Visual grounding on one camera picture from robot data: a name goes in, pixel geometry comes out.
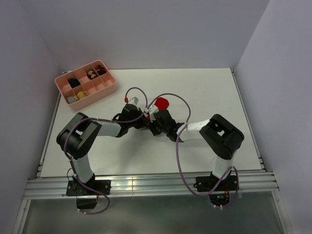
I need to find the red Santa sock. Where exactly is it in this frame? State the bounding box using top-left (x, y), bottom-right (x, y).
top-left (151, 97), bottom-right (169, 112)

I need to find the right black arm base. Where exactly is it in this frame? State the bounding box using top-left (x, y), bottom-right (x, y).
top-left (193, 174), bottom-right (239, 208)

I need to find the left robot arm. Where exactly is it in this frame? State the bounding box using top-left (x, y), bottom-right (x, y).
top-left (56, 104), bottom-right (147, 195)

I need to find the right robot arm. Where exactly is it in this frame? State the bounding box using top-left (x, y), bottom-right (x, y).
top-left (147, 110), bottom-right (244, 190)

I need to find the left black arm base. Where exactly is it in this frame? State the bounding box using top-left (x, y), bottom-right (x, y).
top-left (65, 179), bottom-right (111, 215)

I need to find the dark red-black rolled sock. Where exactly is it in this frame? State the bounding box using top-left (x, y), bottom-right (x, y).
top-left (96, 65), bottom-right (107, 76)

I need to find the yellow rolled sock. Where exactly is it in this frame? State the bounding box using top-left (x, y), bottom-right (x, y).
top-left (76, 91), bottom-right (88, 100)

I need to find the brown and cream rolled sock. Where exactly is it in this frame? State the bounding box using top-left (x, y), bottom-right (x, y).
top-left (87, 69), bottom-right (98, 80)

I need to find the pink plastic divided organizer box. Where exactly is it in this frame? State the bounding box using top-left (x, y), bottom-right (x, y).
top-left (55, 60), bottom-right (117, 111)

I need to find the grey rolled sock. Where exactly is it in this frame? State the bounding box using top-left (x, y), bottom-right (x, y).
top-left (67, 97), bottom-right (77, 104)

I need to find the black rolled sock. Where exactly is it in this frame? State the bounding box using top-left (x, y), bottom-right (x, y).
top-left (68, 78), bottom-right (80, 88)

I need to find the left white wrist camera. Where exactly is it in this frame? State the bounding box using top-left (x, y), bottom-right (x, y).
top-left (124, 97), bottom-right (139, 106)

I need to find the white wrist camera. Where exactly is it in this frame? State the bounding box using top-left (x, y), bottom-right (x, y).
top-left (124, 97), bottom-right (139, 106)
top-left (144, 104), bottom-right (159, 122)

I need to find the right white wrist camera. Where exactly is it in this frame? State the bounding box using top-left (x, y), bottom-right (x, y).
top-left (144, 104), bottom-right (159, 122)

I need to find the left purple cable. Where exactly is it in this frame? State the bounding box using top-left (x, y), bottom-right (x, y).
top-left (63, 87), bottom-right (148, 215)

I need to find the aluminium front frame rail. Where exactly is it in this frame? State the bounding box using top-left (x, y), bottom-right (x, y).
top-left (23, 171), bottom-right (279, 200)

